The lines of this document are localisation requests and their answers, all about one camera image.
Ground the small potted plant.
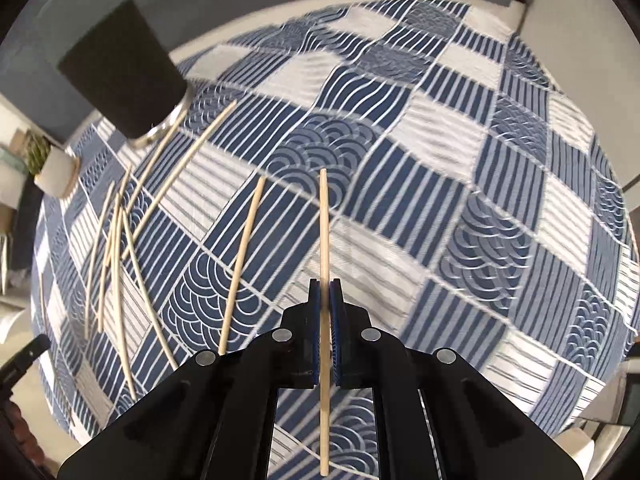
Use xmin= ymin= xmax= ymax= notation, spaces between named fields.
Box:
xmin=23 ymin=132 xmax=80 ymax=200

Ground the wooden chopstick in pile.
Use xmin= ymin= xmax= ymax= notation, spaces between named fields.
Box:
xmin=83 ymin=181 xmax=116 ymax=339

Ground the blue white patterned tablecloth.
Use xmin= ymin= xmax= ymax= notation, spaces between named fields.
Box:
xmin=32 ymin=0 xmax=639 ymax=479

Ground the curved wooden chopstick pile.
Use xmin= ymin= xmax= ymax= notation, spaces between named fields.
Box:
xmin=119 ymin=210 xmax=178 ymax=370

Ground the wooden chopstick under cup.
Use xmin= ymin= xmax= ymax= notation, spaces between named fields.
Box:
xmin=125 ymin=110 xmax=186 ymax=214

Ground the wooden chopstick pile left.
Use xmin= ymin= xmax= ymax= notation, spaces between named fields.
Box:
xmin=98 ymin=165 xmax=132 ymax=333

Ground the wooden chopstick pile middle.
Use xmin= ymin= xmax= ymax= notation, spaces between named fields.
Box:
xmin=112 ymin=193 xmax=137 ymax=402

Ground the long wooden chopstick by cup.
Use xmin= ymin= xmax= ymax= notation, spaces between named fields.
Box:
xmin=120 ymin=100 xmax=239 ymax=261

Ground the black tumbler cup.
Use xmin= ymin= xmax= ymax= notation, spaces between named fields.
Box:
xmin=58 ymin=0 xmax=194 ymax=148

